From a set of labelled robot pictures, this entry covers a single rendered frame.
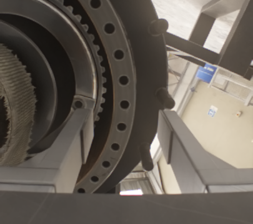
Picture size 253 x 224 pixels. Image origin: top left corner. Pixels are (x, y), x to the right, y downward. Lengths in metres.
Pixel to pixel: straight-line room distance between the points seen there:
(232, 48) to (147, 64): 1.05
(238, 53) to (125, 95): 1.14
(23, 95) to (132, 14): 0.17
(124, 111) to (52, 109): 0.10
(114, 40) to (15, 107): 0.12
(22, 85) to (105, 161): 0.15
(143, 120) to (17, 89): 0.19
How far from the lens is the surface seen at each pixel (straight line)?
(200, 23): 2.37
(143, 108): 0.29
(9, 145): 0.24
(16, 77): 0.23
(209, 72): 6.49
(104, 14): 0.21
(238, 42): 1.32
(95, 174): 0.28
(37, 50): 0.26
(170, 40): 1.26
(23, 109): 0.23
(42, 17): 0.33
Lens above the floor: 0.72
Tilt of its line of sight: 15 degrees up
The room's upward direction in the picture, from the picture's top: 158 degrees counter-clockwise
